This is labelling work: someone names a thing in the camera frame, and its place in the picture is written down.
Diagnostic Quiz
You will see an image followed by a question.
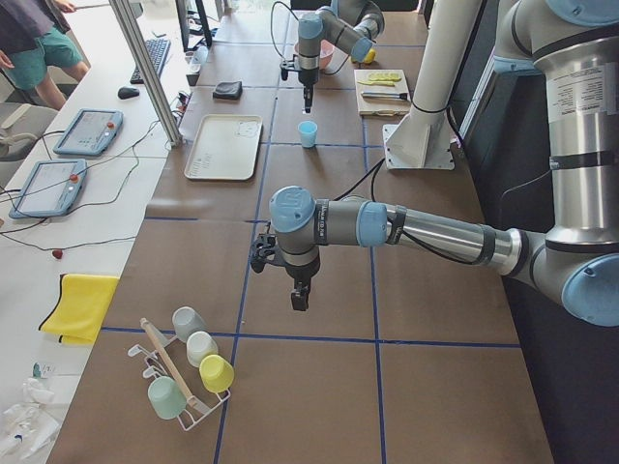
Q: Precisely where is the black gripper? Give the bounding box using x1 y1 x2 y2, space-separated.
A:
298 69 319 114
284 255 320 311

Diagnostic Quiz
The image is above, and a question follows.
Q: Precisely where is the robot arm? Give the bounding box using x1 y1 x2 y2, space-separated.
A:
294 1 385 114
251 1 618 327

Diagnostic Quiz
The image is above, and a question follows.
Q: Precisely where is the light blue plastic cup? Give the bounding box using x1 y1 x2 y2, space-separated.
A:
298 121 318 149

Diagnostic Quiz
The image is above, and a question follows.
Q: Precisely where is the pink bowl of ice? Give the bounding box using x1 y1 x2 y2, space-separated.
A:
294 40 335 71

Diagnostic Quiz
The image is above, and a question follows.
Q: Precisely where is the white cup on rack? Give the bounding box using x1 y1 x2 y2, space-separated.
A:
186 331 219 367

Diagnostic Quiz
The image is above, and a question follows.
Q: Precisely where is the yellow cup on rack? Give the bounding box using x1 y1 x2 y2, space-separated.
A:
199 354 234 393

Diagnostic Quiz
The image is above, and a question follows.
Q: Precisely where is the grey cup on rack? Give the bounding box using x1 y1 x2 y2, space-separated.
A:
172 306 207 343

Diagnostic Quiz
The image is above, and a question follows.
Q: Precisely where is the mint green cup on rack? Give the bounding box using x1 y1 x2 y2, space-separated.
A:
147 376 187 420

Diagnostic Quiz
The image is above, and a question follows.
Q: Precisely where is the lower whole lemon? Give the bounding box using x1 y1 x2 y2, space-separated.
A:
362 48 376 65

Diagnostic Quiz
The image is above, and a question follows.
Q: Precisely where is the wooden cutting board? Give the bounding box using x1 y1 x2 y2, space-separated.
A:
354 70 411 116

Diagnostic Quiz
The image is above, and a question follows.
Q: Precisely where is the folded grey cloth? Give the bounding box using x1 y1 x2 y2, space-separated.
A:
212 81 243 101

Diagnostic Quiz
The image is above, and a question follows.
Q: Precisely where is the yellow plastic knife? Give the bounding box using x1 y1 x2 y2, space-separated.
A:
356 80 396 87

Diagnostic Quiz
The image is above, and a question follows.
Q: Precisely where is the cream bear serving tray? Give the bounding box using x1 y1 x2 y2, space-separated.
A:
184 114 262 181

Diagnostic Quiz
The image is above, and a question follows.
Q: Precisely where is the black keyboard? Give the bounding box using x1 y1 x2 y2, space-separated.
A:
130 38 171 84

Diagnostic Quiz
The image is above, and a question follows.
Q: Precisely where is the black computer mouse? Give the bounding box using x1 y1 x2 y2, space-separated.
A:
117 86 140 100

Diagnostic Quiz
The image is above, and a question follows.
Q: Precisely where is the yellow cloth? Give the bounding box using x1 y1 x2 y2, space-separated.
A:
39 274 119 345

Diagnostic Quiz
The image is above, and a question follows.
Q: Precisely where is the far blue teach pendant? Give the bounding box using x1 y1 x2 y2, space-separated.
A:
53 108 124 157

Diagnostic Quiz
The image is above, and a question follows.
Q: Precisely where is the blue teach pendant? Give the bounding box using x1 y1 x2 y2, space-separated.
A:
53 108 124 157
9 159 88 219

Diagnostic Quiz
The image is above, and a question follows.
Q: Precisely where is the near blue teach pendant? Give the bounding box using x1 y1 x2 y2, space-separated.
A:
9 159 88 219

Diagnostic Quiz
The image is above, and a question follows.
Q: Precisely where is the person in green shorts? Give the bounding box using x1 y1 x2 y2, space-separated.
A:
1 0 89 110

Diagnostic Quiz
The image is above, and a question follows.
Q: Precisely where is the crumpled white paper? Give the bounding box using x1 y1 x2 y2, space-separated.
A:
1 378 60 463

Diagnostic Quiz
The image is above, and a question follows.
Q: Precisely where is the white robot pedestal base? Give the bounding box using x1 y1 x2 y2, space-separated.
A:
383 0 483 170

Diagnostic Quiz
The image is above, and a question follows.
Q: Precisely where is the white wire cup rack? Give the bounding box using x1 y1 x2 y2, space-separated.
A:
127 317 231 432

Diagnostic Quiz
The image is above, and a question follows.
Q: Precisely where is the aluminium frame post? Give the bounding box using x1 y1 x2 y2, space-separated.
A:
109 0 183 148

